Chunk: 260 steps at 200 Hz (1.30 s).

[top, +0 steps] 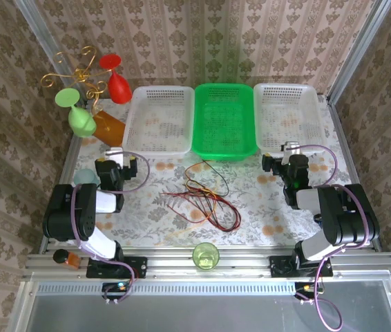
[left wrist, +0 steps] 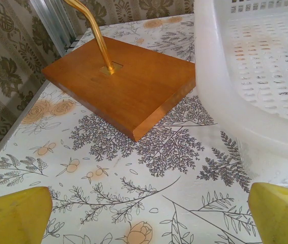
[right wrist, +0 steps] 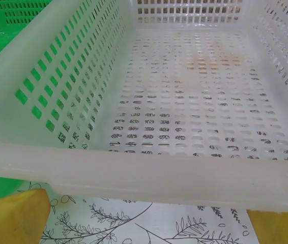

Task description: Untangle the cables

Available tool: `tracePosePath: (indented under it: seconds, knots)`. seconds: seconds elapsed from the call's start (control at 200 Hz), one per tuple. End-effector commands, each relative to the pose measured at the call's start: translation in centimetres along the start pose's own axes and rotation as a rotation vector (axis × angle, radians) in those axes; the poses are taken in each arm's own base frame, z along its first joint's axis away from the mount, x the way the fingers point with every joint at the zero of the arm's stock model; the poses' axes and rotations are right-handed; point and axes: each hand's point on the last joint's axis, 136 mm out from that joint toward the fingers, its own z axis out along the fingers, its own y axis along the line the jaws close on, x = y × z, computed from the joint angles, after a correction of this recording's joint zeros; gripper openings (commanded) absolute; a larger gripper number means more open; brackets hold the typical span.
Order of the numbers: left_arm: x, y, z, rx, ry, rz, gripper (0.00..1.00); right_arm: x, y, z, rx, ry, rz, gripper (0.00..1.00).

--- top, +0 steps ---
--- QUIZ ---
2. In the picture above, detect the grey slotted cable duct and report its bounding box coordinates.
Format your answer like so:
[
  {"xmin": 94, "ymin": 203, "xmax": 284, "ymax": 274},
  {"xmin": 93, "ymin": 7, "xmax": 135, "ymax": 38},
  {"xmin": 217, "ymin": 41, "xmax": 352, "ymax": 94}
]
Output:
[{"xmin": 35, "ymin": 280, "xmax": 298, "ymax": 295}]

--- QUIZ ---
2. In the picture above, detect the floral patterned tablecloth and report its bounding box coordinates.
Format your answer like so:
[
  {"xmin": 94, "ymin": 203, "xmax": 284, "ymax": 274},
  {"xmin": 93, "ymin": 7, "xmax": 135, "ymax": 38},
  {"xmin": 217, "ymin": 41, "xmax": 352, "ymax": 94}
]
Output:
[{"xmin": 57, "ymin": 98, "xmax": 359, "ymax": 248}]

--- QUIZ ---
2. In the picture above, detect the gold wire glass rack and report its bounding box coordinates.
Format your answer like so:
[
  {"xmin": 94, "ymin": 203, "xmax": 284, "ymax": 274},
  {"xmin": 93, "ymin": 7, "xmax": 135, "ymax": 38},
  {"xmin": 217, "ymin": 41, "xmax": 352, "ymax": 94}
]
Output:
[{"xmin": 39, "ymin": 46, "xmax": 110, "ymax": 117}]

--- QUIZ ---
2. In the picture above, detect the clear green plastic cup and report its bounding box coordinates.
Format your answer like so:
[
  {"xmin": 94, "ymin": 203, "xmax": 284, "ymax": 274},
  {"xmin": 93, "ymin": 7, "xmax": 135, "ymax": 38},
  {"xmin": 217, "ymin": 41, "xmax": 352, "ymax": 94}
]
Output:
[{"xmin": 191, "ymin": 241, "xmax": 220, "ymax": 273}]

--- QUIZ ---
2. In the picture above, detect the white plastic basket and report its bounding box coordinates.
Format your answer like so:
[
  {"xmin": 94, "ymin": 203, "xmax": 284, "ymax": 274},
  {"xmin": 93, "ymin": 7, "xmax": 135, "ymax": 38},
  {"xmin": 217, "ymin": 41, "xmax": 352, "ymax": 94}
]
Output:
[
  {"xmin": 252, "ymin": 82, "xmax": 330, "ymax": 157},
  {"xmin": 122, "ymin": 85, "xmax": 196, "ymax": 160}
]

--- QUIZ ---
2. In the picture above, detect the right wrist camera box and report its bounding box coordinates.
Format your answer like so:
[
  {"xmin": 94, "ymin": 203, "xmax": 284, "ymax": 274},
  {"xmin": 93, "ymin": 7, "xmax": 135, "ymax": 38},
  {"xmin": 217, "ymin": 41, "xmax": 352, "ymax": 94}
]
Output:
[{"xmin": 280, "ymin": 140, "xmax": 302, "ymax": 155}]

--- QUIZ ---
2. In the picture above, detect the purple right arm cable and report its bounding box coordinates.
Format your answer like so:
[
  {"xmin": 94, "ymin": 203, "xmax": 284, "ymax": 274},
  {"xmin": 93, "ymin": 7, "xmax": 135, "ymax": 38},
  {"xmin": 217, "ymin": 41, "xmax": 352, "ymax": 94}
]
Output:
[{"xmin": 294, "ymin": 144, "xmax": 372, "ymax": 331}]

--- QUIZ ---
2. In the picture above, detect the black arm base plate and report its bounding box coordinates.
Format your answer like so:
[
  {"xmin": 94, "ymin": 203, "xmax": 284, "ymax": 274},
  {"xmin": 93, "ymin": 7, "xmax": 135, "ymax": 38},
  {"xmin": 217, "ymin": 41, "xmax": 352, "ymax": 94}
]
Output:
[
  {"xmin": 86, "ymin": 255, "xmax": 148, "ymax": 279},
  {"xmin": 269, "ymin": 255, "xmax": 334, "ymax": 278}
]

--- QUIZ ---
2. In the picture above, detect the aluminium extrusion frame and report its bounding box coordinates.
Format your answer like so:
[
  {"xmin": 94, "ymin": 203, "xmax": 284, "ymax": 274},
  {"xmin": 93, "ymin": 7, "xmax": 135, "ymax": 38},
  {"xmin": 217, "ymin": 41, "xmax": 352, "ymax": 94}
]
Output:
[{"xmin": 7, "ymin": 0, "xmax": 391, "ymax": 332}]

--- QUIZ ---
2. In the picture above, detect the red plastic wine glass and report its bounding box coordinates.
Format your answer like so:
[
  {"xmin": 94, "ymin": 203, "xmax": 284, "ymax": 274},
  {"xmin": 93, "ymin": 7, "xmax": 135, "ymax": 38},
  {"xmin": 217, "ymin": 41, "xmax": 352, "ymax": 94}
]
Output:
[{"xmin": 98, "ymin": 54, "xmax": 133, "ymax": 104}]

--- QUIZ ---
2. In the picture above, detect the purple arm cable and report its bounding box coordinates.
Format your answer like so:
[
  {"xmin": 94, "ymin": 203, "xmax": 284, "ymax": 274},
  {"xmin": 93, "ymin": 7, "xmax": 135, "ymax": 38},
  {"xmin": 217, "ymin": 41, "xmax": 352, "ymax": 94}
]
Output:
[
  {"xmin": 294, "ymin": 144, "xmax": 372, "ymax": 331},
  {"xmin": 70, "ymin": 151, "xmax": 151, "ymax": 305}
]

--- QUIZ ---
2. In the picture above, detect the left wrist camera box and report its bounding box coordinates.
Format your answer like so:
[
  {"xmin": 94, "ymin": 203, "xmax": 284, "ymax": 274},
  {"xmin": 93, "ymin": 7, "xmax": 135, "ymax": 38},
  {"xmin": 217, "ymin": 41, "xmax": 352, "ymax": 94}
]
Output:
[{"xmin": 104, "ymin": 147, "xmax": 126, "ymax": 165}]

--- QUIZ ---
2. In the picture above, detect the green plastic basket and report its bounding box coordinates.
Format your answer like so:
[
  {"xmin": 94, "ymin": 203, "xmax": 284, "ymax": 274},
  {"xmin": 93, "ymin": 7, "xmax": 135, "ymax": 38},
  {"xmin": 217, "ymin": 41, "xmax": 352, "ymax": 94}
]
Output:
[{"xmin": 191, "ymin": 82, "xmax": 257, "ymax": 163}]

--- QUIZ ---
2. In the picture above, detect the small black circuit board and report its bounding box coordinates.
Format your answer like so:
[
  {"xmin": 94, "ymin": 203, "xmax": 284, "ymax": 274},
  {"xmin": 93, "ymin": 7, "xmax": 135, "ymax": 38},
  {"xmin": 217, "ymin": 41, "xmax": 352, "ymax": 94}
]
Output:
[
  {"xmin": 294, "ymin": 282, "xmax": 324, "ymax": 300},
  {"xmin": 101, "ymin": 282, "xmax": 131, "ymax": 301}
]

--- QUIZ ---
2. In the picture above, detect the small orange bottle black cap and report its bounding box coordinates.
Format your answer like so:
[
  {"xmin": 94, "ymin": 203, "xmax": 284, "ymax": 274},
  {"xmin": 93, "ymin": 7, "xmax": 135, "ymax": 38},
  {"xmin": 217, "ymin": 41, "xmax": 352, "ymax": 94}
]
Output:
[{"xmin": 53, "ymin": 248, "xmax": 81, "ymax": 270}]

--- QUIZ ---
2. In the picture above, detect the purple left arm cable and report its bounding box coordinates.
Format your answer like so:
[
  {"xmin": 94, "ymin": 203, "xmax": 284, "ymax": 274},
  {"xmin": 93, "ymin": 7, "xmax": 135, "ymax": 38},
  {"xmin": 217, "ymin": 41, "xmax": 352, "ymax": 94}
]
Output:
[{"xmin": 70, "ymin": 151, "xmax": 151, "ymax": 305}]

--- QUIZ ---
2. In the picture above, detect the amber plastic cup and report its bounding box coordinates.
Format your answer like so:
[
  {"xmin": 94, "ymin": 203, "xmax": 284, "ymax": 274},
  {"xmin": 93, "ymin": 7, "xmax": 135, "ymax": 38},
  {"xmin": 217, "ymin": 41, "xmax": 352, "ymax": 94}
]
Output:
[{"xmin": 91, "ymin": 109, "xmax": 127, "ymax": 148}]

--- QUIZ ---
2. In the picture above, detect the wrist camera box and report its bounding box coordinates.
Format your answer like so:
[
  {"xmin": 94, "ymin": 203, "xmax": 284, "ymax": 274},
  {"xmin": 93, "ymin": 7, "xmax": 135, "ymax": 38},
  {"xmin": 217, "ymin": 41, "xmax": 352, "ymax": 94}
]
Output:
[
  {"xmin": 104, "ymin": 147, "xmax": 126, "ymax": 165},
  {"xmin": 280, "ymin": 140, "xmax": 302, "ymax": 155}
]

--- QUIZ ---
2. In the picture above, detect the light blue plastic cup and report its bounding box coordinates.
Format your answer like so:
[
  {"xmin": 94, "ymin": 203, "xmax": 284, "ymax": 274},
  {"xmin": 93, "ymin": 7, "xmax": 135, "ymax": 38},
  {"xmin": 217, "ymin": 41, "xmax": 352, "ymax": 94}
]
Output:
[{"xmin": 73, "ymin": 168, "xmax": 99, "ymax": 187}]

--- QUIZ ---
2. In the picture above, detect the green plastic wine glass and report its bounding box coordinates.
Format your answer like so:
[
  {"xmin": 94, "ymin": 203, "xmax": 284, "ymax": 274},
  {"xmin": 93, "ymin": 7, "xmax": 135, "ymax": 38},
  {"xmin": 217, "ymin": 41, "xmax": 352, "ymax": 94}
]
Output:
[{"xmin": 55, "ymin": 88, "xmax": 97, "ymax": 139}]

